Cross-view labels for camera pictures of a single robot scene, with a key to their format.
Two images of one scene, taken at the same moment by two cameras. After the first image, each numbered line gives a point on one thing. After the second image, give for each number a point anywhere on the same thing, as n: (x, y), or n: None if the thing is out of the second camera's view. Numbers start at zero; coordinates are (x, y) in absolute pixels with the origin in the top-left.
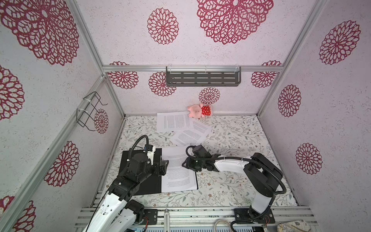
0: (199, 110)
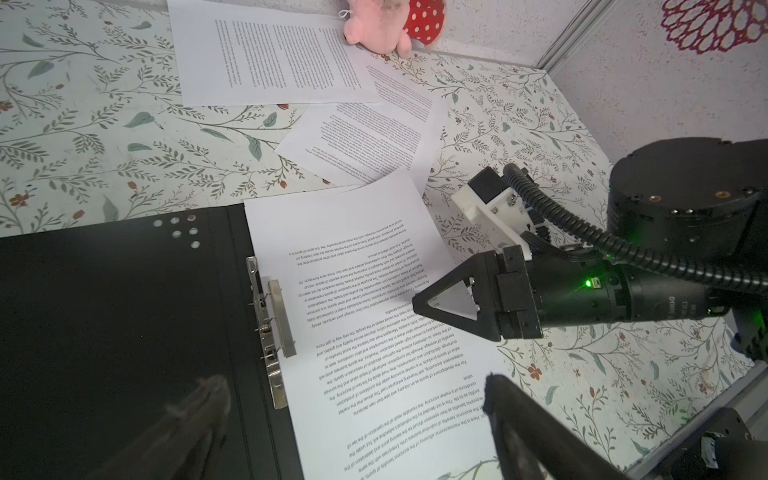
0: (388, 26)
